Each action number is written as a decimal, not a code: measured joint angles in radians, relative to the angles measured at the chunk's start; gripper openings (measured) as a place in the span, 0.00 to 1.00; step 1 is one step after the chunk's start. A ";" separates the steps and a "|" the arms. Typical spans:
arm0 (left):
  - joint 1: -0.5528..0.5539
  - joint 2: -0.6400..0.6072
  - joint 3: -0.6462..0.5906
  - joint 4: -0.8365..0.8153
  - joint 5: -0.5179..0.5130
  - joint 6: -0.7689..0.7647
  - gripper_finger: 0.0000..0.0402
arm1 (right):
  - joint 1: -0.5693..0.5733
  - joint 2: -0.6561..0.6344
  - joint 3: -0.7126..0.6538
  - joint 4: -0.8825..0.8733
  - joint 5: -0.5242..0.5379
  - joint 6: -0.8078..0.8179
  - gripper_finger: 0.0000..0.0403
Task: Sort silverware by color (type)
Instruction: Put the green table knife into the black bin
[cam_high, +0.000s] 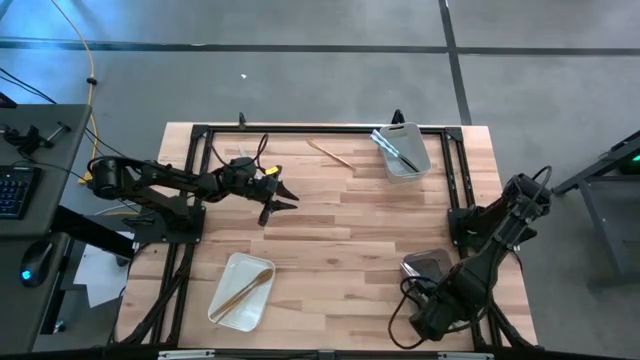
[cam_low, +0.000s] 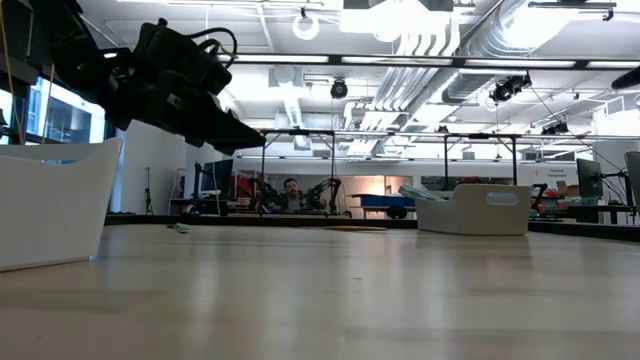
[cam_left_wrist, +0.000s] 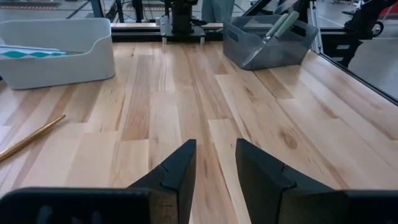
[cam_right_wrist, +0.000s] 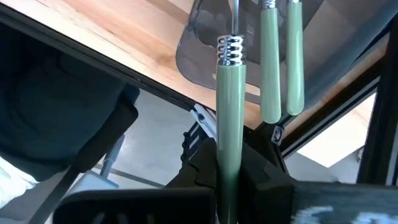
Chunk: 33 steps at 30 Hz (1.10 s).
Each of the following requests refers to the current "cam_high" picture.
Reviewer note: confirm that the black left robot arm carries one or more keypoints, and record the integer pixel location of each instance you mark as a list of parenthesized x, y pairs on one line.
[(170, 177)]

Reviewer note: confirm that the black desk clamp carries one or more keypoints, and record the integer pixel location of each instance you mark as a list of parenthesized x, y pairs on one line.
[(25, 140)]

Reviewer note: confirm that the black computer mouse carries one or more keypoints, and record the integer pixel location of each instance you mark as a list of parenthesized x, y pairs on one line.
[(37, 260)]

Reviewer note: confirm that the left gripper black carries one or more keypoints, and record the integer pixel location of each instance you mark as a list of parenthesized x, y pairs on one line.
[(250, 182)]

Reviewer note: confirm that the small black clamp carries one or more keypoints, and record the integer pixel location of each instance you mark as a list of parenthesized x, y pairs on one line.
[(398, 116), (242, 120)]

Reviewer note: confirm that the black backlit keyboard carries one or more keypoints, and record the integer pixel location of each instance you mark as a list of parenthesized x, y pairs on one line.
[(17, 192)]

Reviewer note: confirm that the white rectangular tray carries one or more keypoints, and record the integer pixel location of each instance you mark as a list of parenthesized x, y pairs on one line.
[(235, 280)]

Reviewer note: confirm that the dark grey rectangular tray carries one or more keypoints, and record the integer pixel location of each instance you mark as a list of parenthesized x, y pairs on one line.
[(422, 262)]

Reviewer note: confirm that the silver bracket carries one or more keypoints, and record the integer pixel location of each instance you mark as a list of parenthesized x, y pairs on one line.
[(465, 356), (185, 355)]

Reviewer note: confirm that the black aluminium table frame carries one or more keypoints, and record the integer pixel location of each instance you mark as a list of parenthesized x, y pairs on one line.
[(300, 129)]

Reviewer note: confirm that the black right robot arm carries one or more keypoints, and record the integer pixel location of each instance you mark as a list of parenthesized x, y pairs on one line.
[(500, 235)]

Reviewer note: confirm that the yellow tape tag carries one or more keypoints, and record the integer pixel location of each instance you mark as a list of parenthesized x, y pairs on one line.
[(271, 171)]

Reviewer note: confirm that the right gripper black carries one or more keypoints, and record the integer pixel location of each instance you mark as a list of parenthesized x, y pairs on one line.
[(432, 317)]

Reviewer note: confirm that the grey desk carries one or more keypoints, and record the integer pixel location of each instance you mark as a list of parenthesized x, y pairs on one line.
[(55, 175)]

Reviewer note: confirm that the black desk frame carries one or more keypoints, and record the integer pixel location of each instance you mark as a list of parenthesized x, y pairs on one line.
[(615, 281)]

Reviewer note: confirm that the slim wooden utensil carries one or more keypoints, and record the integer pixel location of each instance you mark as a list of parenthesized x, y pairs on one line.
[(330, 154), (245, 295)]

